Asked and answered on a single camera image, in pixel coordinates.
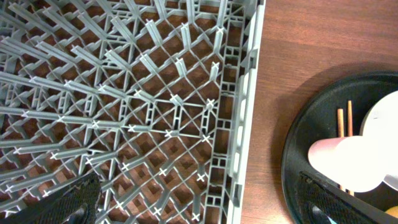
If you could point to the yellow bowl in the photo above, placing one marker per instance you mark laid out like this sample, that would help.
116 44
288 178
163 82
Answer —
393 211

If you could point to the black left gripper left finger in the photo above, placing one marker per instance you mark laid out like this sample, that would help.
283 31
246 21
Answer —
75 203

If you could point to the pink plastic cup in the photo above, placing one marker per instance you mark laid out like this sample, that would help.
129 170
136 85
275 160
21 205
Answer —
357 163

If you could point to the grey round plate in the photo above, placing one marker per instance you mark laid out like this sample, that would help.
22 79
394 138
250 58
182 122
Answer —
380 123

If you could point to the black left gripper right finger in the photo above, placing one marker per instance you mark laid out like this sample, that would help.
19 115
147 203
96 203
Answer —
320 202

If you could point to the grey dishwasher rack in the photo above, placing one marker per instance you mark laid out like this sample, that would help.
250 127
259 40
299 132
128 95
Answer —
154 97

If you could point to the wooden chopstick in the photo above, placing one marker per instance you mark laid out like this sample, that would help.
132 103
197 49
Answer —
350 118
340 123

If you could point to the round black tray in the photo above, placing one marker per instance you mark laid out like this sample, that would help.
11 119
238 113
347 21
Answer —
317 120

